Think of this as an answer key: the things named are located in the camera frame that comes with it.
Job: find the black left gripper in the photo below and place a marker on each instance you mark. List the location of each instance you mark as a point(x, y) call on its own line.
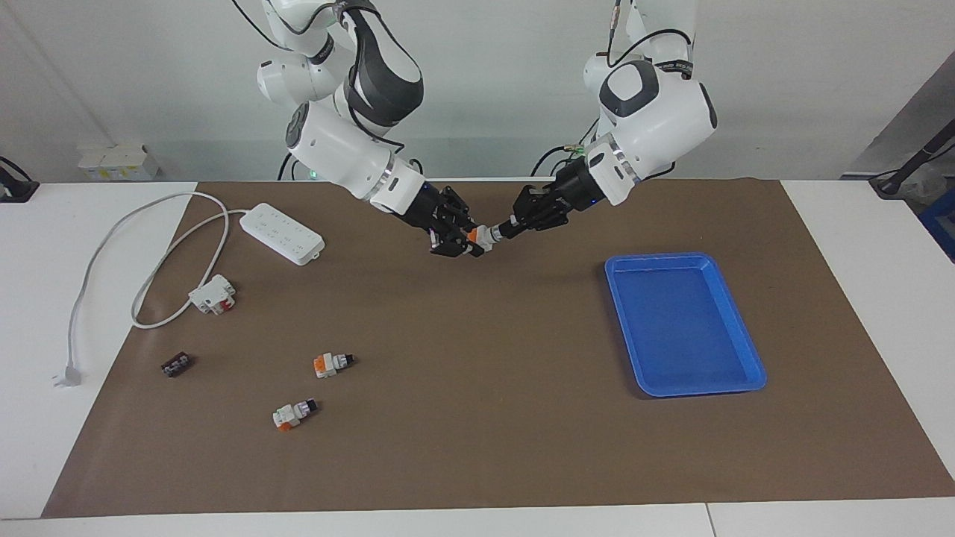
point(578, 190)

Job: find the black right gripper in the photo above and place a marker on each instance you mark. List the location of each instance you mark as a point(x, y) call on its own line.
point(425, 207)

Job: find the orange white switch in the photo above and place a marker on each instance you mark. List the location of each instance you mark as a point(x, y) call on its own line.
point(289, 415)
point(328, 364)
point(485, 237)

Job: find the white power strip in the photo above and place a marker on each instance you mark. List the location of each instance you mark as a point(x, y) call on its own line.
point(282, 233)

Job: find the blue plastic tray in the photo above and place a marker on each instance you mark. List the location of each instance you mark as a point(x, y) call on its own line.
point(679, 328)

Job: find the brown paper table mat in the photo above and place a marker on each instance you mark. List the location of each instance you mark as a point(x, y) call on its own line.
point(477, 418)

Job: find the white red circuit breaker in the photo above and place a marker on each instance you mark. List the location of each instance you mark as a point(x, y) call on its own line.
point(211, 294)

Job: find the small black terminal block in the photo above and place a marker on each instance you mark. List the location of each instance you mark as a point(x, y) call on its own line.
point(177, 365)

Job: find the white cardboard box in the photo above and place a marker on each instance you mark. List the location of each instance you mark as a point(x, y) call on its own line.
point(116, 162)

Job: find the black stand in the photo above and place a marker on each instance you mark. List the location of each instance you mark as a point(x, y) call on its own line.
point(906, 171)

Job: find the blue crate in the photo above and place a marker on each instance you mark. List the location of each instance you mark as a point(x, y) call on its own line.
point(941, 224)

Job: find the black clamp base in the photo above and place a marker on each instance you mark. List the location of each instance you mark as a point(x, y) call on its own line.
point(15, 190)

